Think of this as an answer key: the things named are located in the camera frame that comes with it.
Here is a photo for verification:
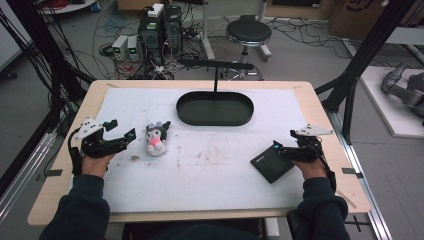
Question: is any black rectangular case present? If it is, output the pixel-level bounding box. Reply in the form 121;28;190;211
250;144;296;184

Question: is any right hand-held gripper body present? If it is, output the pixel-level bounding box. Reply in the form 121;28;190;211
283;123;334;164

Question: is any grey tape strip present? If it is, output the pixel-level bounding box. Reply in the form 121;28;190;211
35;169;64;183
341;167;364;179

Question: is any person's right hand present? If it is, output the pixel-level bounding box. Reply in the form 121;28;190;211
291;159;330;181

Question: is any black metal frame post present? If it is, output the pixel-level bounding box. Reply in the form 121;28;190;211
314;0;413;145

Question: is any brown cardboard box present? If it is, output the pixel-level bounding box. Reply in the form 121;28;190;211
328;0;424;42

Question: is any black oval tray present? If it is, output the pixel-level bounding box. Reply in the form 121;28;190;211
175;91;255;127

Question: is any person's left hand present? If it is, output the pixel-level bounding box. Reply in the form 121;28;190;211
80;153;116;179

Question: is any black round stool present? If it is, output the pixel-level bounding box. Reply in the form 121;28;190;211
225;18;273;63

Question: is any white platform board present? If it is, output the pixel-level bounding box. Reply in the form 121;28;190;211
359;65;424;139

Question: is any white box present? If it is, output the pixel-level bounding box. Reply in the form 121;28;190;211
147;3;165;18

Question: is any black frame with cables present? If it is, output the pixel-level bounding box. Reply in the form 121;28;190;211
0;0;96;134

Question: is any black and pink plush toy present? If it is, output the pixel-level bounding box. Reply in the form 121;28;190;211
144;120;172;158

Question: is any hand-held gripper cable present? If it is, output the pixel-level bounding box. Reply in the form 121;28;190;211
67;128;84;177
316;146;338;194

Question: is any black T-shaped stand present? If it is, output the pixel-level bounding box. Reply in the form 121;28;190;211
178;58;255;94

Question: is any right hand-held gripper cable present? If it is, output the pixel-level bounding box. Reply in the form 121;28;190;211
316;146;338;194

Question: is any black computer tower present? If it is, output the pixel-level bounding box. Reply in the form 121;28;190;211
138;13;164;64
163;4;184;54

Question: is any left hand-held gripper cable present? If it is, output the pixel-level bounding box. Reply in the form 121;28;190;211
67;128;84;177

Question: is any white foam mat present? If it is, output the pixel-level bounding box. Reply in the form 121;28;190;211
94;87;310;214

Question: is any aluminium rail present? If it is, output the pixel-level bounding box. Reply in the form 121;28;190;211
328;109;394;240
0;129;58;222

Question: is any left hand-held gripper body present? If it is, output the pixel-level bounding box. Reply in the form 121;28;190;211
73;117;129;159

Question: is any grey power supply unit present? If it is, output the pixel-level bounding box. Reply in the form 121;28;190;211
111;34;129;62
126;35;140;62

